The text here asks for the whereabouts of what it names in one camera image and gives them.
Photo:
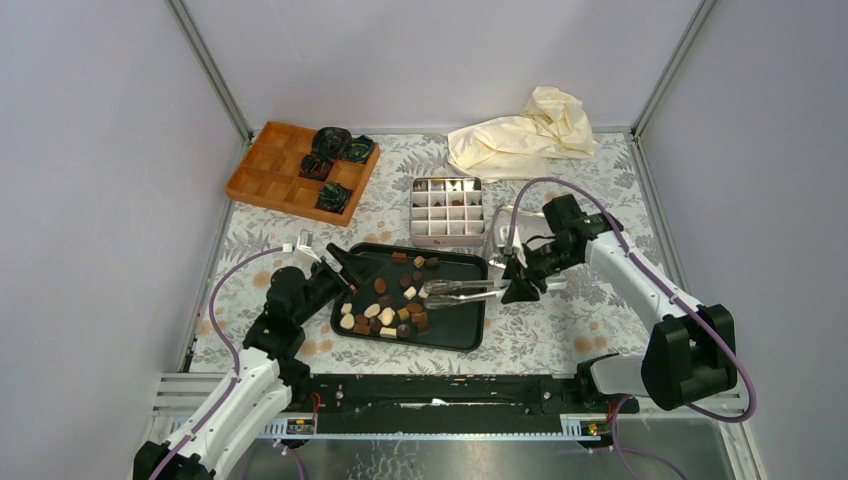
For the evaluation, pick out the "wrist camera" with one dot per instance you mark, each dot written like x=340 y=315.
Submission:
x=512 y=253
x=302 y=251

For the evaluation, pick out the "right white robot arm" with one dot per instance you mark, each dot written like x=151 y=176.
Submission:
x=687 y=358

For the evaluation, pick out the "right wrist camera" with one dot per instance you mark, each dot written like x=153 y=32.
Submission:
x=512 y=253

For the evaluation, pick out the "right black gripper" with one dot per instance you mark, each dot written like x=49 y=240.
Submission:
x=520 y=290

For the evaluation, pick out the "black plastic tray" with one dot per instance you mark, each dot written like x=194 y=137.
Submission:
x=403 y=318

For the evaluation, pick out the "floral table mat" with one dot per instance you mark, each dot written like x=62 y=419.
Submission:
x=585 y=320

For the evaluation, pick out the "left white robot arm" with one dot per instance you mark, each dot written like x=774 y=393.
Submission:
x=266 y=377

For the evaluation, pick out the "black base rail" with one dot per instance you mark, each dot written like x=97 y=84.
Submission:
x=488 y=406

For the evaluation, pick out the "cream cloth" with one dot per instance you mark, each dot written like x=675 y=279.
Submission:
x=551 y=126

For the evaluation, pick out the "silver metal tray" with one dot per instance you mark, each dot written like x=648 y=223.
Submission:
x=529 y=224

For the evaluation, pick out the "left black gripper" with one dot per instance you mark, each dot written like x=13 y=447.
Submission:
x=357 y=270

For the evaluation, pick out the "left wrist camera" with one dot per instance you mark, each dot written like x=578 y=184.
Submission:
x=302 y=251

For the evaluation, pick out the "dark paper cup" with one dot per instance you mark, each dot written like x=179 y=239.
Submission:
x=315 y=167
x=333 y=197
x=358 y=150
x=329 y=142

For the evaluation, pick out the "orange compartment box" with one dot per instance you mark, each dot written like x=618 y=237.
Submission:
x=268 y=175

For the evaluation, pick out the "pink grid box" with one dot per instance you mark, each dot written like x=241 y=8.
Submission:
x=447 y=212

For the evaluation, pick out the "white oval chocolate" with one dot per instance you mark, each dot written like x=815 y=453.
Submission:
x=372 y=310

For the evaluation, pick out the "metal serving tongs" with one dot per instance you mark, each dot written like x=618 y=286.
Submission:
x=441 y=294

